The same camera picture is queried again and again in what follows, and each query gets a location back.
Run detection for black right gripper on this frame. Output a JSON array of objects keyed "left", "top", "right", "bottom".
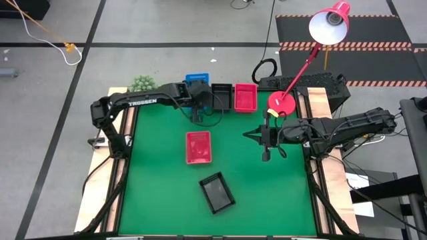
[{"left": 242, "top": 109, "right": 285, "bottom": 163}]

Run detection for blue plastic basket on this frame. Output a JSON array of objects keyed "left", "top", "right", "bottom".
[{"left": 185, "top": 73, "right": 210, "bottom": 88}]

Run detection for black plastic basket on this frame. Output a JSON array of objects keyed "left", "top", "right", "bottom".
[
  {"left": 211, "top": 83, "right": 234, "bottom": 112},
  {"left": 198, "top": 171, "right": 236, "bottom": 215}
]

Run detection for red plastic basket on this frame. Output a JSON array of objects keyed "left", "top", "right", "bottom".
[
  {"left": 185, "top": 131, "right": 213, "bottom": 165},
  {"left": 234, "top": 83, "right": 258, "bottom": 113}
]

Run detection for red desk lamp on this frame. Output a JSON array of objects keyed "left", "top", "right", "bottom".
[{"left": 267, "top": 0, "right": 351, "bottom": 117}]

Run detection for green artificial plant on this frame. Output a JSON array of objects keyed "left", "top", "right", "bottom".
[{"left": 128, "top": 75, "right": 157, "bottom": 93}]

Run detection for wooden side board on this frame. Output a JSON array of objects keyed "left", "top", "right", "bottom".
[
  {"left": 73, "top": 87, "right": 137, "bottom": 233},
  {"left": 302, "top": 87, "right": 360, "bottom": 234}
]

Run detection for small white device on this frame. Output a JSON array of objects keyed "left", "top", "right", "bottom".
[{"left": 87, "top": 136, "right": 109, "bottom": 149}]

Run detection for white paper sheet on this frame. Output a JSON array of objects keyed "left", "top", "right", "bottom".
[{"left": 345, "top": 172, "right": 375, "bottom": 218}]

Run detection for black flat bar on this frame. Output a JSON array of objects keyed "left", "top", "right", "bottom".
[{"left": 350, "top": 174, "right": 427, "bottom": 204}]

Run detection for black hazard-striped floor mat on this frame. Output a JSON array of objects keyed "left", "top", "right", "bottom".
[{"left": 276, "top": 14, "right": 427, "bottom": 88}]

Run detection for black desk panel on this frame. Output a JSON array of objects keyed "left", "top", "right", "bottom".
[{"left": 399, "top": 96, "right": 427, "bottom": 198}]

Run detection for gray cylinder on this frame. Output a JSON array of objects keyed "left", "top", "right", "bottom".
[{"left": 0, "top": 68, "right": 19, "bottom": 79}]

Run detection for black floor box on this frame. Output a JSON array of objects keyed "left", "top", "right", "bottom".
[{"left": 0, "top": 0, "right": 51, "bottom": 21}]

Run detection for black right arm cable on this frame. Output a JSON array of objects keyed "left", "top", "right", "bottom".
[{"left": 274, "top": 125, "right": 288, "bottom": 159}]

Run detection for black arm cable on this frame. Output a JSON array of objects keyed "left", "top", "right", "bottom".
[
  {"left": 274, "top": 125, "right": 288, "bottom": 159},
  {"left": 165, "top": 92, "right": 225, "bottom": 128}
]

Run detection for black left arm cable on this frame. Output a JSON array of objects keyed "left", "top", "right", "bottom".
[{"left": 165, "top": 92, "right": 225, "bottom": 128}]

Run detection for black coiled floor cable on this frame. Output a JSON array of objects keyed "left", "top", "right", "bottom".
[{"left": 251, "top": 0, "right": 278, "bottom": 85}]

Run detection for black table frame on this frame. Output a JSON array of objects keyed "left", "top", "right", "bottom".
[{"left": 73, "top": 85, "right": 361, "bottom": 240}]

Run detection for white floor cable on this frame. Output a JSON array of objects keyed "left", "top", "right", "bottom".
[{"left": 13, "top": 0, "right": 83, "bottom": 67}]

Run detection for orange rope with connector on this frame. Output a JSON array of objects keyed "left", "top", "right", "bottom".
[{"left": 4, "top": 0, "right": 76, "bottom": 53}]

